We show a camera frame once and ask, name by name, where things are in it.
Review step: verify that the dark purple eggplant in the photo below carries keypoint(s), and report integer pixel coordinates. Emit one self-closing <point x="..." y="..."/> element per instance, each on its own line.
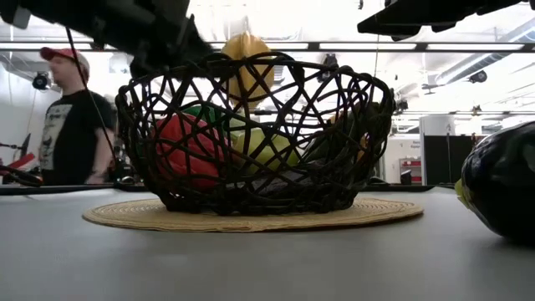
<point x="501" y="180"/>

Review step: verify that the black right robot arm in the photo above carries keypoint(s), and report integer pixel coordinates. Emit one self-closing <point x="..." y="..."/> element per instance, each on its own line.
<point x="418" y="16"/>

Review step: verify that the red bar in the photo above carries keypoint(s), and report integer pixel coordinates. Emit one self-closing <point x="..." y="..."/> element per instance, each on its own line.
<point x="23" y="161"/>

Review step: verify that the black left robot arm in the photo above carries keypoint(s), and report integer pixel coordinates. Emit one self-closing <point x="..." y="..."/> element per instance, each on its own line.
<point x="62" y="12"/>

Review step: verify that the black ceiling camera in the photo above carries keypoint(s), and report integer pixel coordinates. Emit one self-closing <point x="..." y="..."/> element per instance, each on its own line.
<point x="41" y="81"/>
<point x="330" y="62"/>
<point x="478" y="76"/>

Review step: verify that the black table frame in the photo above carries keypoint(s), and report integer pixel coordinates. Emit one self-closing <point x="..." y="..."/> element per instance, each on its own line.
<point x="62" y="189"/>

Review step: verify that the person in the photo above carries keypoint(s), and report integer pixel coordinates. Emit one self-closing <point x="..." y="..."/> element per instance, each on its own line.
<point x="71" y="134"/>

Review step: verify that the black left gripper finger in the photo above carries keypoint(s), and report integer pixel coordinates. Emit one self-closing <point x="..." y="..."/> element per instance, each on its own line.
<point x="217" y="64"/>

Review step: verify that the red orange mango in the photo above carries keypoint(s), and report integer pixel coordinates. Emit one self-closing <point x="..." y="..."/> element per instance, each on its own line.
<point x="184" y="154"/>

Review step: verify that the round woven straw placemat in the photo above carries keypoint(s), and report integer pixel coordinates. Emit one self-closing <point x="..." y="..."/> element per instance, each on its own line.
<point x="251" y="223"/>

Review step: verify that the black tripod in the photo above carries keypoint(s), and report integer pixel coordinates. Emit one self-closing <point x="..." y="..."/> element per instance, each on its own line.
<point x="26" y="146"/>

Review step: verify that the yellow green apple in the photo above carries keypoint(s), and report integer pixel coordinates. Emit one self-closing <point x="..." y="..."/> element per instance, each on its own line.
<point x="267" y="152"/>

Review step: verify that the black partition panel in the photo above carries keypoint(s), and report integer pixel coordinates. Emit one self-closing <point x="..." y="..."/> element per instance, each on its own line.
<point x="447" y="159"/>

